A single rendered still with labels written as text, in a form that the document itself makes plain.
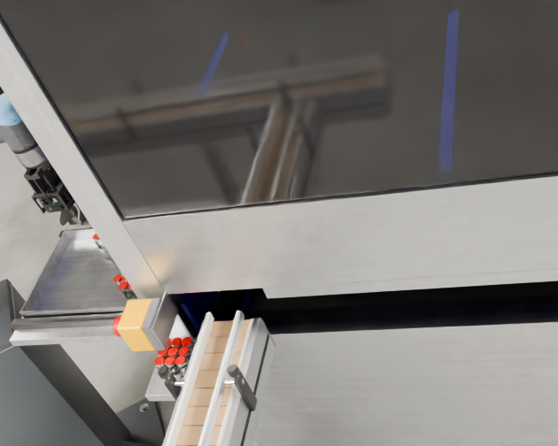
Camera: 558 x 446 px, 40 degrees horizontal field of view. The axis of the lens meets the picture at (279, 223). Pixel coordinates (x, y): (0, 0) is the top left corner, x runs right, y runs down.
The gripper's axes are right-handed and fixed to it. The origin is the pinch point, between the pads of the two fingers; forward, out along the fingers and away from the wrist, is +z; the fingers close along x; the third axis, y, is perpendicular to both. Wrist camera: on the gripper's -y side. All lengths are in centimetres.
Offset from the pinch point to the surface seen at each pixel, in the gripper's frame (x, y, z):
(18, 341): -12.4, 27.1, 10.6
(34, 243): -125, -100, 97
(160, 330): 32.2, 36.0, -1.2
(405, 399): 70, 29, 34
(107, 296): 6.7, 15.8, 10.2
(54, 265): -11.7, 5.7, 9.1
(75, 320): 2.8, 24.1, 8.4
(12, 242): -138, -103, 97
